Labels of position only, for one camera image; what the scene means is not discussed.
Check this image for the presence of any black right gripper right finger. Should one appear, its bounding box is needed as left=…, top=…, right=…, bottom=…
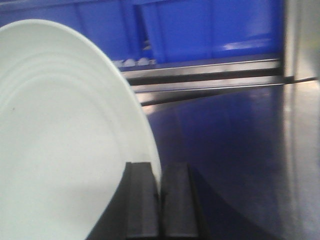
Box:
left=161, top=162, right=209, bottom=240

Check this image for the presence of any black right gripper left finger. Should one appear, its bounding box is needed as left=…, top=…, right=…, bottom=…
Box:
left=87, top=162, right=159, bottom=240

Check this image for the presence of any pale green round plate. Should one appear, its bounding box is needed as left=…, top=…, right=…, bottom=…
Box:
left=0, top=19, right=161, bottom=240

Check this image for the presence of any stainless steel shelf rack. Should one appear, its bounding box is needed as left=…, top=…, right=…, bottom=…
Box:
left=109, top=0, right=320, bottom=108

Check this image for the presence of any blue plastic bin lower left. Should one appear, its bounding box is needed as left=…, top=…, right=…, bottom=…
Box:
left=0, top=0, right=153, bottom=61

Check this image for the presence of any blue plastic bin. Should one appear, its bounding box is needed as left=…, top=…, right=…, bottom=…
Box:
left=134, top=0, right=284, bottom=64
left=0, top=0, right=153, bottom=61

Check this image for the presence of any blue plastic bin lower middle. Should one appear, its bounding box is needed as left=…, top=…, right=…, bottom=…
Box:
left=134, top=0, right=284, bottom=64

